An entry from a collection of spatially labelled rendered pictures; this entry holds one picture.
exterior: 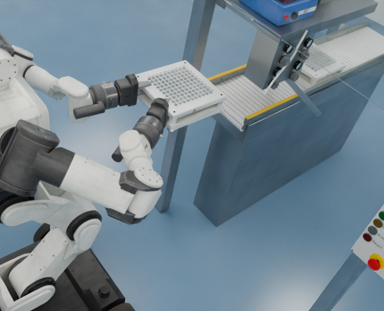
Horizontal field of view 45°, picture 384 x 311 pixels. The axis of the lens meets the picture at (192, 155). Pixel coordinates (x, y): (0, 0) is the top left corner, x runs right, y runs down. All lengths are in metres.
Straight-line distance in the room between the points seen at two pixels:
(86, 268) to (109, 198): 1.06
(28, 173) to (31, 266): 0.88
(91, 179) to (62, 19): 3.05
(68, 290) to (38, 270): 0.24
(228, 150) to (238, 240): 0.57
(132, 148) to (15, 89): 0.34
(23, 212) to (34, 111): 0.41
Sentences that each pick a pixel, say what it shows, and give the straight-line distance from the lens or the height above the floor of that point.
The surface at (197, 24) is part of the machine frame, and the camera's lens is 1.83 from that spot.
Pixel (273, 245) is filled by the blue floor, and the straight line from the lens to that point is 2.61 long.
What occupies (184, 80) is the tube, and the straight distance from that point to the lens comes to 1.69.
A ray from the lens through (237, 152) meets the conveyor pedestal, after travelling 2.18.
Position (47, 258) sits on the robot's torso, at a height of 0.42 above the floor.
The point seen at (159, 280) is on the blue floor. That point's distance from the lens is 2.34.
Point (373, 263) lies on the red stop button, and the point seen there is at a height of 0.90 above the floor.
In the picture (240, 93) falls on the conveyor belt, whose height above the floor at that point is 0.83.
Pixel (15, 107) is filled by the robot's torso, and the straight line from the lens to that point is 1.20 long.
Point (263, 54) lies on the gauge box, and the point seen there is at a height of 1.17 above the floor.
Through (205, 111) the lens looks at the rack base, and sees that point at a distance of 1.65.
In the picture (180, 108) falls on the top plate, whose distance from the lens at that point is 1.56.
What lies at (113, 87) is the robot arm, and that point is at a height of 1.07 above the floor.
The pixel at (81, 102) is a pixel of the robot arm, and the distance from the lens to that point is 1.52.
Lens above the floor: 2.01
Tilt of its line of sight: 44 degrees down
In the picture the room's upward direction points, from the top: 14 degrees clockwise
